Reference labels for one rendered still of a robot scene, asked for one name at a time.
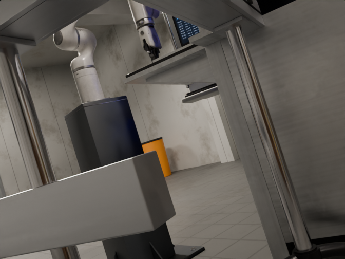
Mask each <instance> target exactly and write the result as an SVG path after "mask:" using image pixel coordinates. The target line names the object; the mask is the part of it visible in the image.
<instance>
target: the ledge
mask: <svg viewBox="0 0 345 259"><path fill-rule="evenodd" d="M223 38H225V37H223V36H221V35H218V34H216V33H213V32H211V31H208V30H204V31H202V32H199V33H197V34H195V35H193V36H191V37H189V38H188V39H189V42H190V43H191V44H195V45H199V46H202V47H205V46H207V45H209V44H212V43H214V42H216V41H218V40H221V39H223Z"/></svg>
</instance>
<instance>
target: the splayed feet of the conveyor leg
mask: <svg viewBox="0 0 345 259"><path fill-rule="evenodd" d="M343 256H345V242H333V243H325V244H320V245H316V244H314V243H313V248H312V249H310V250H308V251H297V250H296V248H294V249H293V250H292V255H290V256H288V257H286V258H285V259H327V258H333V257H343Z"/></svg>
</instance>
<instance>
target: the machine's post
mask: <svg viewBox="0 0 345 259"><path fill-rule="evenodd" d="M205 50H206V53H207V57H208V60H209V63H210V66H211V68H212V71H213V75H214V78H215V81H216V84H217V87H218V91H219V94H220V97H221V100H222V103H223V106H224V109H225V112H226V115H227V118H228V122H229V125H230V127H231V130H232V133H233V137H234V140H235V143H236V146H237V149H238V153H239V156H240V159H241V162H242V165H243V168H244V171H245V174H246V177H247V180H248V184H249V187H250V190H251V193H252V196H253V199H254V202H255V205H256V208H257V211H258V214H259V218H260V221H261V224H262V227H263V230H264V234H265V237H266V240H267V243H268V245H269V249H270V252H271V255H272V258H273V259H285V258H286V257H288V256H290V255H292V247H291V243H290V242H289V243H286V242H285V239H284V236H283V233H282V230H281V226H280V223H279V220H278V217H277V214H276V211H275V208H274V205H273V202H272V199H271V196H270V193H269V190H268V187H267V184H266V181H265V178H264V174H263V171H262V168H261V165H260V162H259V159H258V156H257V153H256V150H255V146H254V143H253V140H252V137H251V134H250V131H249V128H248V125H247V122H246V119H245V116H244V113H243V110H242V106H241V103H240V100H239V97H238V94H237V91H236V88H235V85H234V82H233V78H232V75H231V72H230V70H229V66H228V63H227V60H226V57H225V54H224V51H223V48H222V45H221V42H220V40H218V41H216V42H214V43H212V44H209V45H207V46H205Z"/></svg>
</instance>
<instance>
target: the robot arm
mask: <svg viewBox="0 0 345 259"><path fill-rule="evenodd" d="M128 3H129V6H130V10H131V14H132V17H133V20H134V23H135V26H136V30H137V31H138V32H139V37H140V41H141V44H142V47H143V49H144V50H145V51H146V52H147V53H148V54H149V56H150V58H151V61H152V63H153V60H155V59H157V58H159V53H160V51H159V49H161V48H162V46H161V43H160V40H159V37H158V35H157V33H156V30H155V29H154V25H155V24H154V20H155V19H157V18H158V16H159V13H160V11H158V10H156V9H153V8H151V7H148V6H145V5H143V4H140V3H138V2H135V1H133V0H128ZM78 20H79V19H78ZM78 20H76V21H75V22H73V23H71V24H70V25H68V26H66V27H65V28H63V29H61V30H60V31H58V32H56V33H55V34H53V40H54V43H55V45H56V47H58V48H59V49H61V50H67V51H77V52H78V54H79V56H78V57H76V58H75V59H73V60H72V61H71V64H70V66H71V70H72V74H73V77H74V80H75V84H76V87H77V90H78V93H79V96H80V99H81V103H86V102H91V101H97V100H103V99H109V98H110V97H109V98H104V94H103V91H102V88H101V85H100V82H99V78H98V74H97V71H96V69H95V65H94V62H93V53H94V50H95V48H96V45H97V41H96V38H95V36H94V34H93V33H92V32H91V31H90V30H88V29H84V28H76V27H75V26H76V23H77V22H78Z"/></svg>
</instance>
